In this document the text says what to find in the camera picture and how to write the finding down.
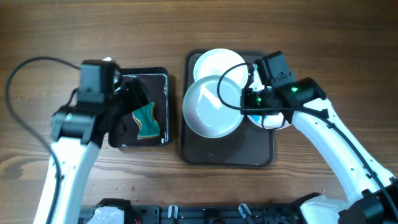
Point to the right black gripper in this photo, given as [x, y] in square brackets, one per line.
[247, 94]

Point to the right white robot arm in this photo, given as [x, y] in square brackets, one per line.
[371, 189]

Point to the large dark serving tray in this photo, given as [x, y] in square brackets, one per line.
[248, 146]

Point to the green yellow sponge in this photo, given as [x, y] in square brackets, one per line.
[148, 126]

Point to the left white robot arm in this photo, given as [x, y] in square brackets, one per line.
[77, 136]

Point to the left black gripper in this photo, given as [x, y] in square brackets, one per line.
[137, 94]

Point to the white plate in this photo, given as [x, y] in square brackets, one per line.
[266, 121]
[217, 61]
[204, 108]

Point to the small black water tray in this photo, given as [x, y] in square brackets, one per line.
[156, 80]

